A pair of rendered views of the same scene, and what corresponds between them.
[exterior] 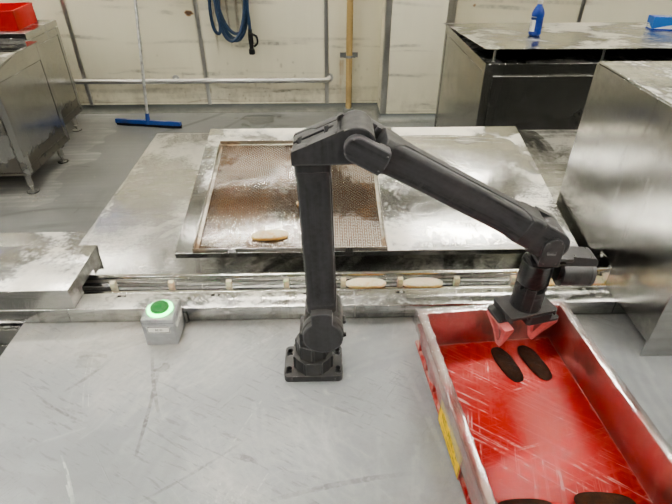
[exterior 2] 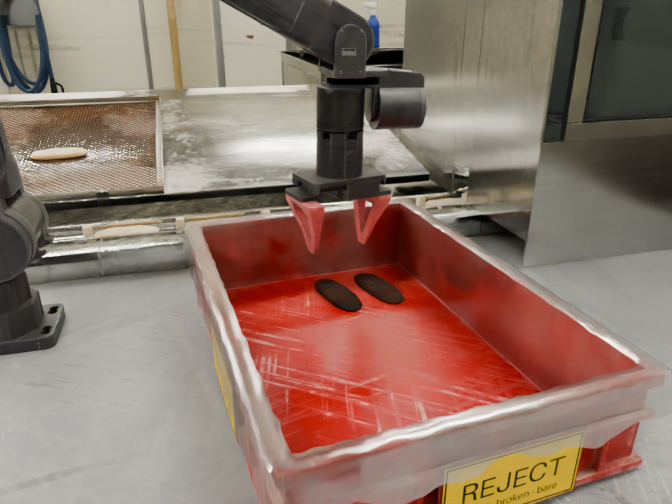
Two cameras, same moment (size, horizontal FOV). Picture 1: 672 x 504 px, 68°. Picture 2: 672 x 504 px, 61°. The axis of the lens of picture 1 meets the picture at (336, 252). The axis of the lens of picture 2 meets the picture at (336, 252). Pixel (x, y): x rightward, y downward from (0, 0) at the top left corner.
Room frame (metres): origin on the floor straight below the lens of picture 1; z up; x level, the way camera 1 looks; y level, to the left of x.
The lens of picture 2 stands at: (0.06, -0.19, 1.18)
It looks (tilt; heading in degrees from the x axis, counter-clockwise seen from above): 23 degrees down; 346
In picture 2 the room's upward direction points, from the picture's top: straight up
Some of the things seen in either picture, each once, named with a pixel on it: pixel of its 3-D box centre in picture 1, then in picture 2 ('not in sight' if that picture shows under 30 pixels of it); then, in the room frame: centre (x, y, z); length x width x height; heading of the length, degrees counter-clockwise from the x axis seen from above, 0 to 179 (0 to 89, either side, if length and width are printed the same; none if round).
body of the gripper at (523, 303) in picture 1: (527, 296); (339, 158); (0.72, -0.36, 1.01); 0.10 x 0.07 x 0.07; 107
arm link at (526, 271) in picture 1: (538, 270); (345, 107); (0.72, -0.37, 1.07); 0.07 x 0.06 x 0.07; 90
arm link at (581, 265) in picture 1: (561, 254); (372, 78); (0.73, -0.41, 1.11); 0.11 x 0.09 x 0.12; 90
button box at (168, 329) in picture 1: (165, 326); not in sight; (0.82, 0.38, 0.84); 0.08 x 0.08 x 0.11; 1
